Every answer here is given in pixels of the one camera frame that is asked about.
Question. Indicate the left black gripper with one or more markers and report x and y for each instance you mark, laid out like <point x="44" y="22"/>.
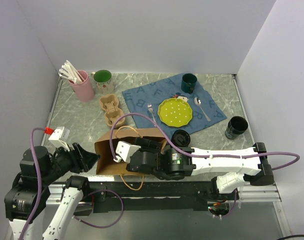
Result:
<point x="78" y="164"/>

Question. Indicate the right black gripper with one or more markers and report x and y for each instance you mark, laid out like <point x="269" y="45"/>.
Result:
<point x="153" y="145"/>

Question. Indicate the brown paper bag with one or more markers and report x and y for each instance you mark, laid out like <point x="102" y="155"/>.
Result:
<point x="108" y="142"/>

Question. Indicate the stack of black lids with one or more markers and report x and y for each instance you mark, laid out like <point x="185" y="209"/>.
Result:
<point x="181" y="138"/>

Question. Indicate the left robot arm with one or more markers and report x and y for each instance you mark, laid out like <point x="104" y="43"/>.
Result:
<point x="26" y="201"/>

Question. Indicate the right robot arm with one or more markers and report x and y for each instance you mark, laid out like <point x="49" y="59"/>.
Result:
<point x="238" y="167"/>

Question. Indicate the silver fork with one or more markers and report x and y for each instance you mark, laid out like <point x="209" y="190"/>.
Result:
<point x="151" y="110"/>

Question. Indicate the yellow green dotted plate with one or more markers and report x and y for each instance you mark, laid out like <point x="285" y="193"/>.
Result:
<point x="175" y="112"/>

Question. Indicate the cardboard cup carrier tray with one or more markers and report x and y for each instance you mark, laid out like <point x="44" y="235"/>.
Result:
<point x="110" y="105"/>

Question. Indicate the blue letter print cloth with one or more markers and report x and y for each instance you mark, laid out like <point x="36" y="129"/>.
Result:
<point x="155" y="93"/>

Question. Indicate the pink straw holder cup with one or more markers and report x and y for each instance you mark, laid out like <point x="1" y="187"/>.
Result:
<point x="84" y="91"/>

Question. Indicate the small santa figurine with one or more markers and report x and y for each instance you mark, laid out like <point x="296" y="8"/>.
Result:
<point x="180" y="96"/>

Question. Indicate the silver spoon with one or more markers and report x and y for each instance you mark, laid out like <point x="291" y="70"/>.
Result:
<point x="197" y="101"/>

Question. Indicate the green inside ceramic mug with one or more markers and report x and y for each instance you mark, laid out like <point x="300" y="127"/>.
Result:
<point x="103" y="79"/>

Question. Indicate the dark teal mug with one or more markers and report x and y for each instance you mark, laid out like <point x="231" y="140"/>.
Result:
<point x="188" y="83"/>

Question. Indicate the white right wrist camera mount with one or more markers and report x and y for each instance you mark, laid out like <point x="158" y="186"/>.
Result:
<point x="124" y="151"/>

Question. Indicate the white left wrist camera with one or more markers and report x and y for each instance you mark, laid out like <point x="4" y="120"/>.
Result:
<point x="58" y="137"/>

